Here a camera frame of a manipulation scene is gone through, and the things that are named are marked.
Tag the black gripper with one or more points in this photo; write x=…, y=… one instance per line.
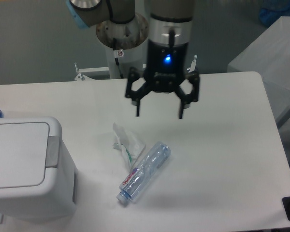
x=164, y=73

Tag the white push-lid trash can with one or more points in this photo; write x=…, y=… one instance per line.
x=38, y=176

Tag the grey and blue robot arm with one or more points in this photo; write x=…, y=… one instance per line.
x=88, y=13

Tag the crumpled clear plastic wrapper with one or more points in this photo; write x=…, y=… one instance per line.
x=129, y=143

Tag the white covered side table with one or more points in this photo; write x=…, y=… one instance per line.
x=269, y=55

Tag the clear empty plastic bottle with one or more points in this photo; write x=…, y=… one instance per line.
x=137, y=180

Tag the blue plastic bag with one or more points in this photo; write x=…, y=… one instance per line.
x=267, y=16

